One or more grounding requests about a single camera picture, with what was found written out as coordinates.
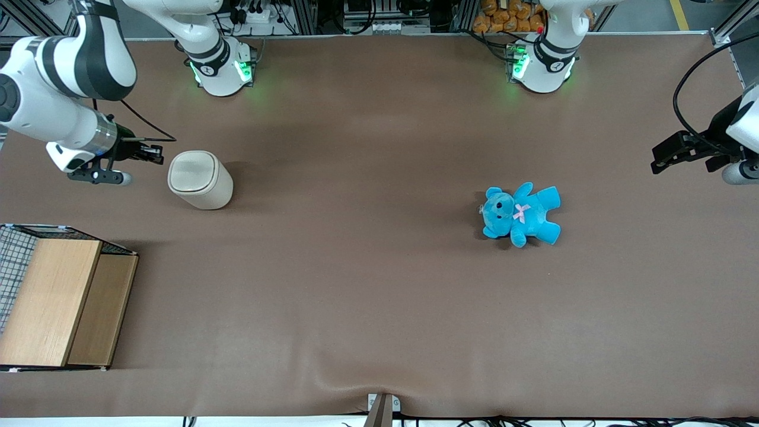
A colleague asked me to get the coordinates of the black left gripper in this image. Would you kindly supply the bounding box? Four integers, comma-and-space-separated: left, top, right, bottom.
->
650, 95, 745, 176

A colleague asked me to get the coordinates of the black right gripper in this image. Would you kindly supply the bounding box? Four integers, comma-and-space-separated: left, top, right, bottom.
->
111, 123, 165, 165

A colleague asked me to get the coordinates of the beige trash can lid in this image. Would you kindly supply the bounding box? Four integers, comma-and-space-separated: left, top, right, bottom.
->
168, 151, 216, 195

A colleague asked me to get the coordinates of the beige round trash can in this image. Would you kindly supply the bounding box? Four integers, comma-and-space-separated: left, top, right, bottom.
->
167, 150, 234, 211

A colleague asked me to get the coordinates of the white power strip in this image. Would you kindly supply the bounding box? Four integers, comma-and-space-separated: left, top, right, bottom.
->
236, 5, 286, 26

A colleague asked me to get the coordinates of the blue teddy bear plush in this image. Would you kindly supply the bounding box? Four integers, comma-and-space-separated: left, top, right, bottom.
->
480, 181, 562, 248

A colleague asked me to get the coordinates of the orange plush toys pile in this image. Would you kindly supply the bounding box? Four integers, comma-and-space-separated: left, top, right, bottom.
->
472, 0, 595, 34

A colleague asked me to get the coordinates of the white connector block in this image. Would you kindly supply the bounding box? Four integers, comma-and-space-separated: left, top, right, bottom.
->
343, 20, 431, 36

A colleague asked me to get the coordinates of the brown table mat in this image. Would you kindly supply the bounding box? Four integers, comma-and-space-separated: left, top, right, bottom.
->
0, 33, 759, 419

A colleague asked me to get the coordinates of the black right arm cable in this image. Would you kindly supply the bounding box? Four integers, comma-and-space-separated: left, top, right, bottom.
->
92, 97, 177, 144

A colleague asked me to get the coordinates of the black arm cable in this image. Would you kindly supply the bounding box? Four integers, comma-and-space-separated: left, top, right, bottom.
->
92, 97, 177, 144
672, 30, 759, 146

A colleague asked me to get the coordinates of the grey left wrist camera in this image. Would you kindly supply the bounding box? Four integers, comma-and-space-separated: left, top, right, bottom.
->
721, 158, 759, 186

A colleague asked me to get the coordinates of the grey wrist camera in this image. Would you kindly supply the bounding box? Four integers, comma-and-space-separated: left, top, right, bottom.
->
721, 158, 759, 186
66, 167, 133, 187

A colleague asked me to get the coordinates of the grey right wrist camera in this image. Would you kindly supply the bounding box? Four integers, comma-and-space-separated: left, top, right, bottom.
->
66, 167, 133, 187

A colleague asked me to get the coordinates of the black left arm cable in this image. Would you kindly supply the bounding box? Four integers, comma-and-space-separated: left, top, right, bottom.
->
672, 30, 759, 146

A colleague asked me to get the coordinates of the aluminium frame post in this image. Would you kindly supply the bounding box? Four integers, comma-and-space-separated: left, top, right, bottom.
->
710, 0, 759, 48
0, 0, 78, 42

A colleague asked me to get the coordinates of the wooden shelf with wire frame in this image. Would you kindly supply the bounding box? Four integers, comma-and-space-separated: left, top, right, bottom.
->
0, 224, 139, 373

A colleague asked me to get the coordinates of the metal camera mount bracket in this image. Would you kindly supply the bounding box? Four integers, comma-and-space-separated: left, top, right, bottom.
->
364, 393, 401, 427

